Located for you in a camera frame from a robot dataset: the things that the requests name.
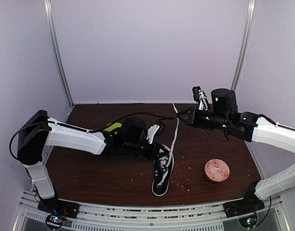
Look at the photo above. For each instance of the white shoelace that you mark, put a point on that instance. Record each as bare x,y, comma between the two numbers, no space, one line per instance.
174,139

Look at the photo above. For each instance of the right aluminium frame post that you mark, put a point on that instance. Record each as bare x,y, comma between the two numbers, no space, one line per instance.
245,44

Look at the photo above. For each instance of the aluminium frame post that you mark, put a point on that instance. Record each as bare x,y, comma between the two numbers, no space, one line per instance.
245,44
56,50

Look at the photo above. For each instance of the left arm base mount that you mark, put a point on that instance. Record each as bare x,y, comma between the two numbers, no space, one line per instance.
58,213

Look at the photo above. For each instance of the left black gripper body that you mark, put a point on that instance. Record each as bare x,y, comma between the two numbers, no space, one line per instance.
131,147

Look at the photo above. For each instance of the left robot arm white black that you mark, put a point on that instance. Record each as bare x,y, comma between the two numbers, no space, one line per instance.
41,130

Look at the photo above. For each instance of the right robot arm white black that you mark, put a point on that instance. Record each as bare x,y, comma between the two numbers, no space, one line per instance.
249,127

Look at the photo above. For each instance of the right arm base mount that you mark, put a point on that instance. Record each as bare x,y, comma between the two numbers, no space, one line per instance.
245,210

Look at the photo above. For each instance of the black white canvas sneaker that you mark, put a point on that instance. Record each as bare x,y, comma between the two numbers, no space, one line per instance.
163,167

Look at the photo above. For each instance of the left aluminium frame post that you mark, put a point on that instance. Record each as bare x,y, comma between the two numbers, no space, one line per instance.
56,50

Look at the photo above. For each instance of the green plastic bowl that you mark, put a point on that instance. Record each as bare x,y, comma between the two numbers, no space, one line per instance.
113,128

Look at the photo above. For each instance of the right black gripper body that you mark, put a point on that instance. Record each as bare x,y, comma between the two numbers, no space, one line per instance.
217,121

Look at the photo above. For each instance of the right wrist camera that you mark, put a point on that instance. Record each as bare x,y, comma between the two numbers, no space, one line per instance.
222,100

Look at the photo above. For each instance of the aluminium front rail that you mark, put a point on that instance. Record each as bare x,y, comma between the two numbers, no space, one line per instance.
200,217

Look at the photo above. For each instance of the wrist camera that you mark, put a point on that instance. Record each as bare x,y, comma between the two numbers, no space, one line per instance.
222,100
134,130

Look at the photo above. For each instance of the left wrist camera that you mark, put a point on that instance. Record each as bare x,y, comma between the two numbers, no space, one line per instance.
134,130

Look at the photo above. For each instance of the red white patterned bowl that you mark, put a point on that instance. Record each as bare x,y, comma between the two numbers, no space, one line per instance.
216,170

